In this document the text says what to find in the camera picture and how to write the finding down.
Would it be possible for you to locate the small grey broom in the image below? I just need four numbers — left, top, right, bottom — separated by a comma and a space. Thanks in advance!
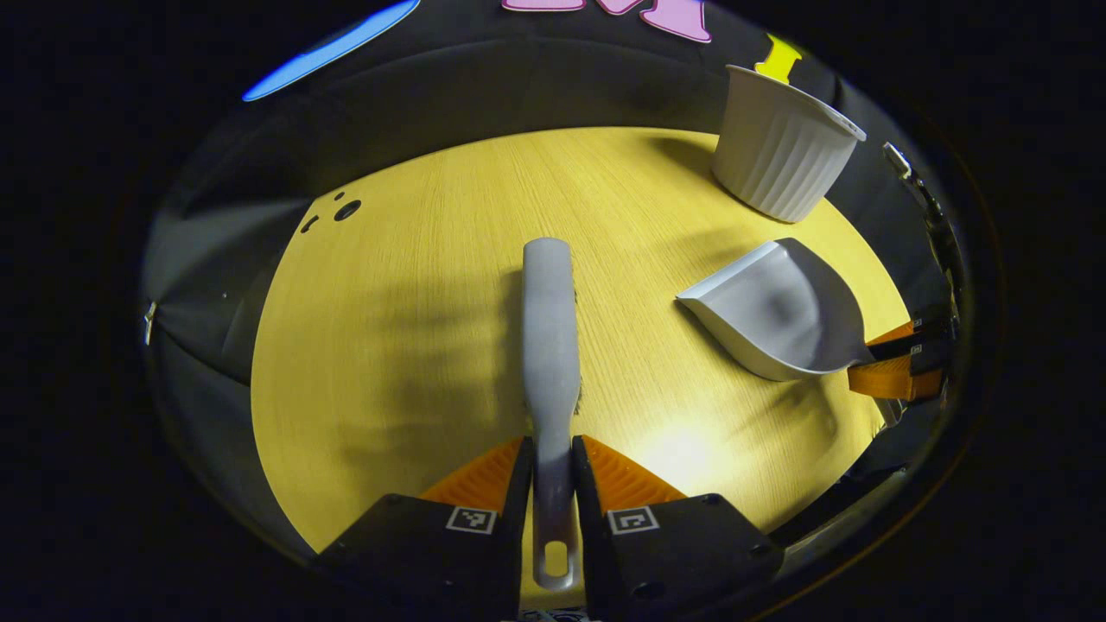
521, 238, 582, 593

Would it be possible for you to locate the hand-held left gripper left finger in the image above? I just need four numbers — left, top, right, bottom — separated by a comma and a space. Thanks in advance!
313, 435, 535, 622

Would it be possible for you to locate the white ribbed garbage bin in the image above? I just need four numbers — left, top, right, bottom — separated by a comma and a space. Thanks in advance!
712, 65, 868, 224

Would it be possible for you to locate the wooden desktop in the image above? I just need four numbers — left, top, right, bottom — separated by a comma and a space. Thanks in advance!
251, 127, 912, 610

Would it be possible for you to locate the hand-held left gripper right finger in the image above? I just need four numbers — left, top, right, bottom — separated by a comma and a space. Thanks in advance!
569, 435, 785, 622

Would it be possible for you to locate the grey dustpan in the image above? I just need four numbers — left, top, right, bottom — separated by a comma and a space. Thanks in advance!
676, 238, 874, 383

